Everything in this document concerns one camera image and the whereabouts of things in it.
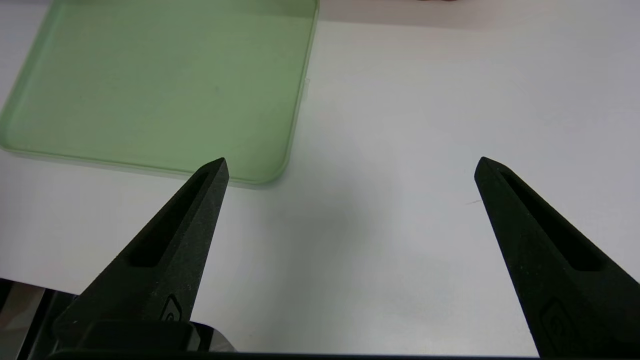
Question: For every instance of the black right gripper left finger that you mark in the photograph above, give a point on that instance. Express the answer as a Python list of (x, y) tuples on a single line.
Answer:
[(165, 260)]

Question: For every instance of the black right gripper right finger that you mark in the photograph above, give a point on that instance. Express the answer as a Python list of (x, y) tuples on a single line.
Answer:
[(565, 280)]

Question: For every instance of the light green plastic tray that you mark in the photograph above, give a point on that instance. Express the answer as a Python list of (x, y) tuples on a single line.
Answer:
[(165, 85)]

